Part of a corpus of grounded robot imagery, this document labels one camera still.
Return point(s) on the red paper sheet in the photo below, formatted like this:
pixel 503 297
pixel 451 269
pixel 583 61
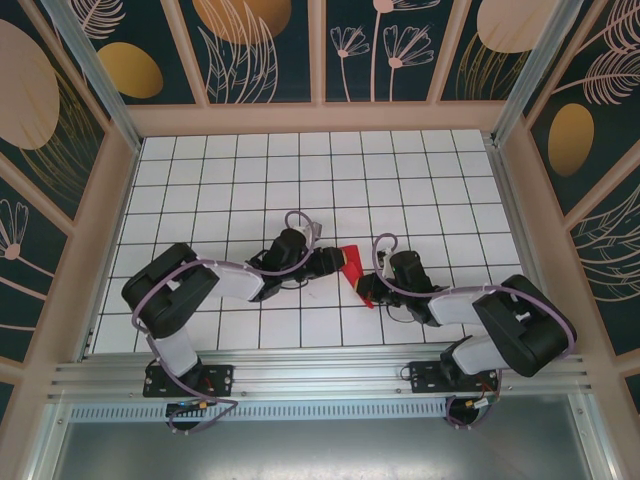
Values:
pixel 354 260

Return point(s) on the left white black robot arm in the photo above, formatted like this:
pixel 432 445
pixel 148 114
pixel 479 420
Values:
pixel 235 280

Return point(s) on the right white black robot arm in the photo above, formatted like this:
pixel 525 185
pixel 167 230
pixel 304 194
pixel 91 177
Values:
pixel 455 305

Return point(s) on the grey metal sheet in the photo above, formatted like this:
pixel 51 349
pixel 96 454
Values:
pixel 320 450

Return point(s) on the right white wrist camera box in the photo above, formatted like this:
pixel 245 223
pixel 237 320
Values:
pixel 384 259

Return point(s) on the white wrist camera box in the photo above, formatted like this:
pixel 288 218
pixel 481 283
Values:
pixel 384 259
pixel 302 230

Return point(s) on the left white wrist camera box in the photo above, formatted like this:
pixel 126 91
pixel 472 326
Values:
pixel 302 230

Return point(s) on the aluminium mounting rail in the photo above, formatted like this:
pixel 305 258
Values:
pixel 320 370

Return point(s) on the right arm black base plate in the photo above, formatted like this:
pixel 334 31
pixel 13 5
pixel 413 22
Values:
pixel 422 375

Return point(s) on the aluminium side rail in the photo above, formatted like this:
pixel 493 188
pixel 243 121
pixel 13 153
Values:
pixel 87 345
pixel 512 200

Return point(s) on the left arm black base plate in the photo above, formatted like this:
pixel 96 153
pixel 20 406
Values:
pixel 222 375

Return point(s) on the aluminium frame post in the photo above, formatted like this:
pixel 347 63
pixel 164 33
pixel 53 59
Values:
pixel 122 127
pixel 510 125

